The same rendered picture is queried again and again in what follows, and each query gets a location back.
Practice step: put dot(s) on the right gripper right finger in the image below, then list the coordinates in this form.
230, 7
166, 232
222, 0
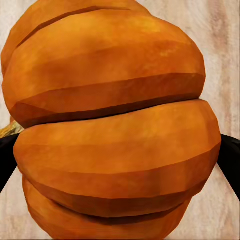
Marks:
229, 161

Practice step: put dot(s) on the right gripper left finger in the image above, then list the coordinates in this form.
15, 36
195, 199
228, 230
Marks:
7, 160

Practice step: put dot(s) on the pumpkin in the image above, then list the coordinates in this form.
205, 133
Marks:
114, 140

